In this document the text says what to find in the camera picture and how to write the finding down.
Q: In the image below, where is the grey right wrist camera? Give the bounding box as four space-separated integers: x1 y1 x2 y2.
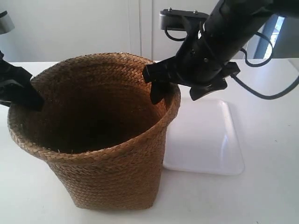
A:
160 8 209 31

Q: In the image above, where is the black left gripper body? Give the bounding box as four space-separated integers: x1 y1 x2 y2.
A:
0 52 32 107

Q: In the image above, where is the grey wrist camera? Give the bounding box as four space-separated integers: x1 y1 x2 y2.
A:
0 10 15 35
160 8 209 31

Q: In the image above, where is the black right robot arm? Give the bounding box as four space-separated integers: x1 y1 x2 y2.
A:
142 0 299 104

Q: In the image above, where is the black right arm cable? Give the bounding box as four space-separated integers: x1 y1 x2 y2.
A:
164 21 299 100

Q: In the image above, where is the white plastic tray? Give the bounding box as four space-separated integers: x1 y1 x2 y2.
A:
163 98 245 175

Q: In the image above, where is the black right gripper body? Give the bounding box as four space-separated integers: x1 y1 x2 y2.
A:
175 35 240 101

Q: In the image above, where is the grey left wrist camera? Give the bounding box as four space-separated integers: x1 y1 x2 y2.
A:
0 10 15 35

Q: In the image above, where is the brown woven wicker basket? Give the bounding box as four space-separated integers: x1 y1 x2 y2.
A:
7 53 181 210

